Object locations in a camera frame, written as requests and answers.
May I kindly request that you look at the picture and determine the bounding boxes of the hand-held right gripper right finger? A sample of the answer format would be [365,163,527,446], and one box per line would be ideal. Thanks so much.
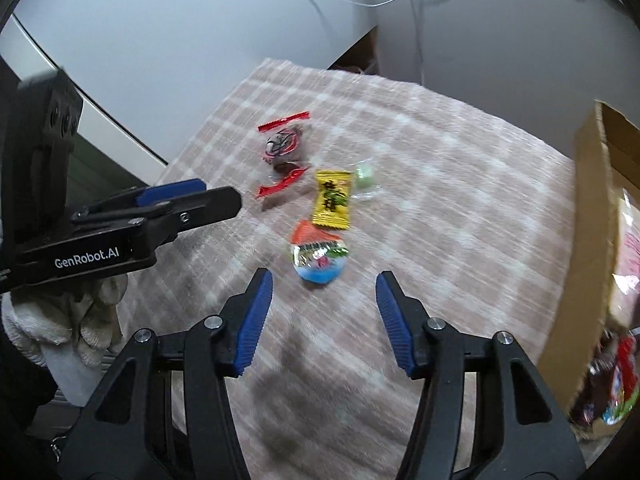
[375,270,586,480]

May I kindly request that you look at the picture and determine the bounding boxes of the round jelly cup orange lid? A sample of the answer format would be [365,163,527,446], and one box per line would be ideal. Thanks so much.
[290,220,351,287]

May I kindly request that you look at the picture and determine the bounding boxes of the cardboard box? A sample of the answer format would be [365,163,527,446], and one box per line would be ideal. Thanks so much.
[537,100,640,441]

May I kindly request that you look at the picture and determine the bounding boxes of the pink plaid cloth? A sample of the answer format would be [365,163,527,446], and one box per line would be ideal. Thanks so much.
[117,57,581,480]

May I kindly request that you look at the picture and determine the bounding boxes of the dark cloth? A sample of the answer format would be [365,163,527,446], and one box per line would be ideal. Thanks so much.
[0,330,58,433]

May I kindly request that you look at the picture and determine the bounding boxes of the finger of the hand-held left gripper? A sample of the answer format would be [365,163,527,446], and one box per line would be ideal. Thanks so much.
[70,178,206,226]
[149,186,242,248]

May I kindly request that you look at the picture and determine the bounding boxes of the red-ended clear candy packet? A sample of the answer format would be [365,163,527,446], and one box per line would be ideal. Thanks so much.
[256,110,313,200]

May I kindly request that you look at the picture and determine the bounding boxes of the red green snack packet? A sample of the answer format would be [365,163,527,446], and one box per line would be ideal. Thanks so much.
[600,332,640,426]

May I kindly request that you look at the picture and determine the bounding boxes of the yellow candy packet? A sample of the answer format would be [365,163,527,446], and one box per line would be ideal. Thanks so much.
[311,169,353,231]

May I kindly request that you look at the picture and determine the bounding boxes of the person's left hand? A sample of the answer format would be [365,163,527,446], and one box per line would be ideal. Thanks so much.
[1,274,126,362]

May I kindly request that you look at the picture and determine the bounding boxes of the pale green wrapped candy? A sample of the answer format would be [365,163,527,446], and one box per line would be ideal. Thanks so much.
[352,157,378,201]

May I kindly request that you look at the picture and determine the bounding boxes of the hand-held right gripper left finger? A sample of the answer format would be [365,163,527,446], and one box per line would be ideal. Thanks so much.
[57,267,275,480]

